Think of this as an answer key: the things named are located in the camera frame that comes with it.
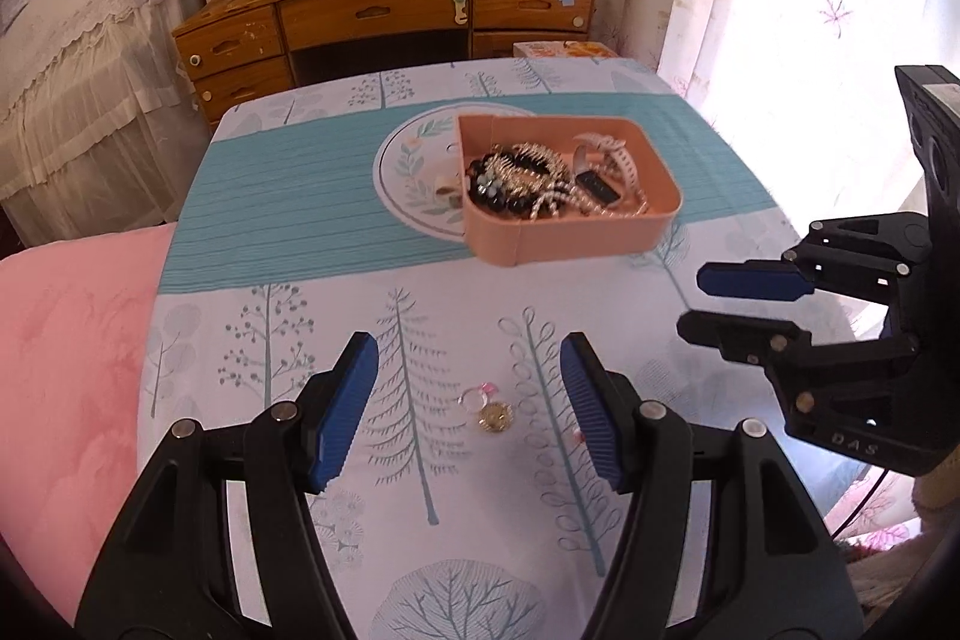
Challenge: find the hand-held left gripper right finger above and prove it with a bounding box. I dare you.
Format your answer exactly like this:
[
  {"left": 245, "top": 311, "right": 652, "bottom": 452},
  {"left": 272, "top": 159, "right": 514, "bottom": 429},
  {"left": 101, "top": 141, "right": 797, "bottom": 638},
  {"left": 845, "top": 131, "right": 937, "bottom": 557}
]
[{"left": 559, "top": 331, "right": 867, "bottom": 640}]

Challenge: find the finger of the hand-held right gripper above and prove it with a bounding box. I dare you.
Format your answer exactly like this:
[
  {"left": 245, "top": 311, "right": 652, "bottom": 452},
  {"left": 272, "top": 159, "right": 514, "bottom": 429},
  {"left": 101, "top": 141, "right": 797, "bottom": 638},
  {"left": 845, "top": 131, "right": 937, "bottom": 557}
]
[
  {"left": 677, "top": 308, "right": 921, "bottom": 432},
  {"left": 696, "top": 212, "right": 935, "bottom": 311}
]

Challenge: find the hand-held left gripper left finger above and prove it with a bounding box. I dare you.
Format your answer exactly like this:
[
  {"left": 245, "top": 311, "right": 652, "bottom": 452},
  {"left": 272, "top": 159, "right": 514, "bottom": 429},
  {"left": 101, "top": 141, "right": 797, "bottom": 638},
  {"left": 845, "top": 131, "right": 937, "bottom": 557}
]
[{"left": 75, "top": 331, "right": 380, "bottom": 640}]

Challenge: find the clear ring with pink charm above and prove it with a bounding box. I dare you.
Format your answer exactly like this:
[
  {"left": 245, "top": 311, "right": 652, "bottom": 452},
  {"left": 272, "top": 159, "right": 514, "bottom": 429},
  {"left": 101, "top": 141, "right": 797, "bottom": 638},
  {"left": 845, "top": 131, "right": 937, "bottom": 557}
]
[{"left": 459, "top": 381, "right": 497, "bottom": 414}]

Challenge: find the pink plastic box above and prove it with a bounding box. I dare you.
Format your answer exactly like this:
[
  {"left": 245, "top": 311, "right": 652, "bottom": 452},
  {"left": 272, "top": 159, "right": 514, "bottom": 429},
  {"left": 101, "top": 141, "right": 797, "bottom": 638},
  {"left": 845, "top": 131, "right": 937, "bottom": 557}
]
[{"left": 456, "top": 113, "right": 683, "bottom": 270}]

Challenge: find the pink smartwatch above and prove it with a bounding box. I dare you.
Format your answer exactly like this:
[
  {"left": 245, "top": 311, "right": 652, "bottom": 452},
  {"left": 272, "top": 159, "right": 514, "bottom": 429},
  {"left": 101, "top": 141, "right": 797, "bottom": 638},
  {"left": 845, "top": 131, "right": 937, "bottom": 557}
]
[{"left": 571, "top": 131, "right": 646, "bottom": 210}]

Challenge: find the white pearl necklace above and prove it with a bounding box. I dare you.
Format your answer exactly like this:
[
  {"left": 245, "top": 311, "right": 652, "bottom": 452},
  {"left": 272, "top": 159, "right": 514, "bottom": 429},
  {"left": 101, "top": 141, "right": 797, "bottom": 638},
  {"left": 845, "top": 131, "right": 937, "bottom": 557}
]
[{"left": 480, "top": 149, "right": 650, "bottom": 223}]

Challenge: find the black bead bracelet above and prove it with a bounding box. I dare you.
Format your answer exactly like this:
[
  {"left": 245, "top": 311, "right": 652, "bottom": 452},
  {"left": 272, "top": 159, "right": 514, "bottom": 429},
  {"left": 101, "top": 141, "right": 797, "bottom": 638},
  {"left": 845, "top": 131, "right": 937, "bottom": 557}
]
[{"left": 469, "top": 141, "right": 572, "bottom": 219}]

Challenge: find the tree-print tablecloth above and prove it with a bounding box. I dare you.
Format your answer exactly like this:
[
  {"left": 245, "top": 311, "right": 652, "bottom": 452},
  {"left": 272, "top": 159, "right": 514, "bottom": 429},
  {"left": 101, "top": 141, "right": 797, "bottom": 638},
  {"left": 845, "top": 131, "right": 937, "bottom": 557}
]
[{"left": 139, "top": 56, "right": 863, "bottom": 640}]

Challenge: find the leaf-print white curtain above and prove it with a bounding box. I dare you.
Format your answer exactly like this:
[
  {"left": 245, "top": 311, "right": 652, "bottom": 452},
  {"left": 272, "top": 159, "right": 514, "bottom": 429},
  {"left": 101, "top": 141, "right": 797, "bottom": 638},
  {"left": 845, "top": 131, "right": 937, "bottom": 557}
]
[{"left": 576, "top": 0, "right": 960, "bottom": 536}]

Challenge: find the pink blanket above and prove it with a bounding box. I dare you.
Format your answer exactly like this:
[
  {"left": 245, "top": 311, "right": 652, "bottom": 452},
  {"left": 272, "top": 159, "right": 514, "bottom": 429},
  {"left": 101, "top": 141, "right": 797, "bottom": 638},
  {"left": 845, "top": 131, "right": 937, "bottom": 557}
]
[{"left": 0, "top": 226, "right": 182, "bottom": 627}]

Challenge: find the orange patterned box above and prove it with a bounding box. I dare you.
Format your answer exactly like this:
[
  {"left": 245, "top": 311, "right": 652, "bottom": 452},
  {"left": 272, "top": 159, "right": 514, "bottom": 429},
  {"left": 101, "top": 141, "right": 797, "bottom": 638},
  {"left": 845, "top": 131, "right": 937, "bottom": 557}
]
[{"left": 514, "top": 38, "right": 620, "bottom": 61}]

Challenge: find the wooden desk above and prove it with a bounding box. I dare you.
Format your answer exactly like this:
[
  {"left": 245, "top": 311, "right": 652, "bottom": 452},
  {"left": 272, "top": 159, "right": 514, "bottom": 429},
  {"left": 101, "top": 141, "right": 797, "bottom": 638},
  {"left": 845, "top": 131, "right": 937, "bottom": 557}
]
[{"left": 171, "top": 0, "right": 602, "bottom": 125}]

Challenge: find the lace-covered piano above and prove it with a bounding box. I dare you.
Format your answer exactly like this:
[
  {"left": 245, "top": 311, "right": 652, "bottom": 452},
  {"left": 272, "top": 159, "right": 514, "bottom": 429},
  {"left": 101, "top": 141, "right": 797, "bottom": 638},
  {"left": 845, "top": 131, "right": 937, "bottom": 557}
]
[{"left": 0, "top": 0, "right": 217, "bottom": 249}]

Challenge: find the black cable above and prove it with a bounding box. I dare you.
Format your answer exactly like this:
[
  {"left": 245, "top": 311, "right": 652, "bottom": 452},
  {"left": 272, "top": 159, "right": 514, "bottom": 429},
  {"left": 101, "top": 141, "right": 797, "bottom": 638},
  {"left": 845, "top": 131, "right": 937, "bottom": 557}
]
[{"left": 831, "top": 466, "right": 895, "bottom": 537}]

